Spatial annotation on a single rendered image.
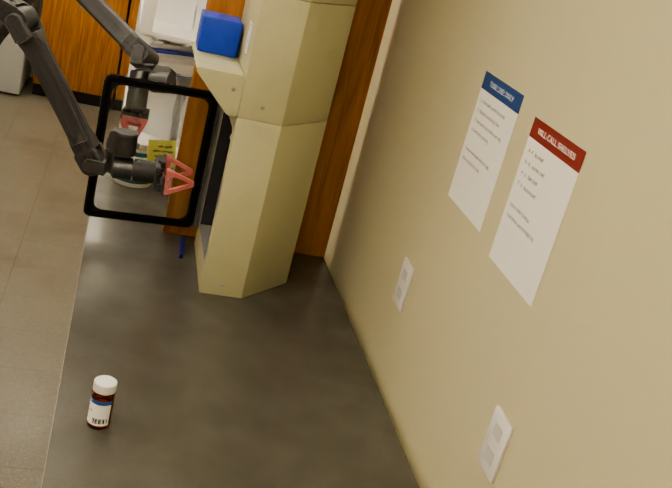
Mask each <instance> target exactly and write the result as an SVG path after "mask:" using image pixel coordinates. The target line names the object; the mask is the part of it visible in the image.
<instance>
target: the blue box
mask: <svg viewBox="0 0 672 488"><path fill-rule="evenodd" d="M242 27H243V24H242V22H241V20H240V18H239V17H236V16H232V15H227V14H223V13H218V12H214V11H209V10H205V9H202V11H201V16H200V21H199V27H198V32H197V37H196V47H197V50H198V51H203V52H207V53H212V54H217V55H221V56H226V57H231V58H236V55H237V51H238V46H239V41H240V37H241V32H242Z"/></svg>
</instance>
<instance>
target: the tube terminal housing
mask: <svg viewBox="0 0 672 488"><path fill-rule="evenodd" d="M355 9H356V7H355V6H348V5H337V4H326V3H315V2H308V1H304V0H245V4H244V9H243V14H242V19H241V22H242V24H243V27H242V32H241V37H240V41H239V46H238V51H237V58H238V60H239V63H240V65H241V68H242V70H243V73H244V75H245V82H244V87H243V92H242V96H241V101H240V105H239V110H238V115H237V116H236V117H233V116H229V118H230V122H231V125H232V135H231V140H230V145H229V149H228V154H227V159H226V163H225V168H224V172H223V177H222V188H221V192H220V197H219V202H218V206H217V211H216V209H215V214H214V219H213V223H212V228H211V233H210V237H209V242H208V246H207V251H206V256H205V260H204V257H203V249H202V241H201V232H200V223H199V227H198V228H197V232H196V237H195V242H194V246H195V256H196V266H197V276H198V286H199V292H200V293H207V294H214V295H221V296H228V297H234V298H244V297H247V296H250V295H253V294H256V293H258V292H261V291H264V290H267V289H270V288H273V287H276V286H279V285H282V284H285V283H286V282H287V278H288V274H289V270H290V266H291V262H292V258H293V254H294V250H295V246H296V242H297V238H298V234H299V231H300V227H301V223H302V219H303V215H304V211H305V207H306V203H307V199H308V195H309V191H310V187H311V183H312V179H313V175H314V171H315V167H316V163H317V159H318V155H319V151H320V147H321V143H322V139H323V136H324V132H325V128H326V124H327V119H328V115H329V111H330V107H331V104H332V100H333V96H334V92H335V88H336V84H337V80H338V76H339V72H340V68H341V64H342V60H343V56H344V52H345V48H346V44H347V40H348V36H349V32H350V28H351V24H352V20H353V16H354V12H355ZM250 20H252V22H253V27H252V31H251V36H250V41H249V45H248V50H247V55H245V53H244V48H245V43H246V39H247V34H248V29H249V25H250Z"/></svg>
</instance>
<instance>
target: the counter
mask: <svg viewBox="0 0 672 488"><path fill-rule="evenodd" d="M181 236H184V237H185V241H184V253H183V258H182V259H180V258H179V252H180V241H181ZM194 242H195V237H193V236H187V235H181V234H174V233H168V232H163V225H160V224H151V223H143V222H134V221H126V220H117V219H109V218H100V217H92V216H89V220H88V226H87V231H86V237H85V243H84V248H83V254H82V260H81V265H80V271H79V277H78V282H77V288H76V294H75V299H74V305H73V311H72V316H71V322H70V327H69V333H68V339H67V344H66V350H65V356H64V361H63V367H62V373H61V378H60V384H59V390H58V395H57V401H56V407H55V412H54V418H53V424H52V429H51V435H50V440H49V446H48V452H47V457H46V463H45V469H44V474H43V480H42V486H41V488H419V486H418V483H417V481H416V479H415V476H414V474H413V471H412V469H411V466H410V464H409V462H408V459H407V457H406V454H405V452H404V450H403V447H402V445H401V442H400V440H399V438H398V435H397V433H396V430H395V428H394V426H393V423H392V421H391V418H390V416H389V414H388V411H387V409H386V406H385V404H384V401H383V399H382V397H381V394H380V392H379V389H378V387H377V385H376V382H375V380H374V377H373V375H372V373H371V370H370V368H369V365H368V363H367V361H366V358H365V356H364V353H363V351H362V348H361V346H360V344H359V341H358V339H357V336H356V334H355V332H354V329H353V327H352V324H351V322H350V320H349V317H348V315H347V312H346V310H345V308H344V305H343V303H342V300H341V298H340V296H339V293H338V291H337V288H336V286H335V283H334V281H333V279H332V276H331V274H330V271H329V269H328V267H327V264H326V262H325V259H324V257H318V256H312V255H306V254H299V253H294V254H293V258H292V262H291V266H290V270H289V274H288V278H287V282H286V283H285V284H282V285H279V286H276V287H273V288H270V289H267V290H264V291H261V292H258V293H256V294H253V295H250V296H247V297H244V298H234V297H228V296H221V295H214V294H207V293H200V292H199V286H198V276H197V266H196V256H195V246H194ZM100 375H108V376H112V377H113V378H115V379H116V380H117V382H118V383H117V389H116V394H115V399H114V404H113V410H112V415H111V420H110V425H109V427H107V428H106V429H103V430H96V429H92V428H91V427H89V426H88V425H87V416H88V410H89V405H90V399H91V394H92V390H93V384H94V379H95V378H96V377H98V376H100Z"/></svg>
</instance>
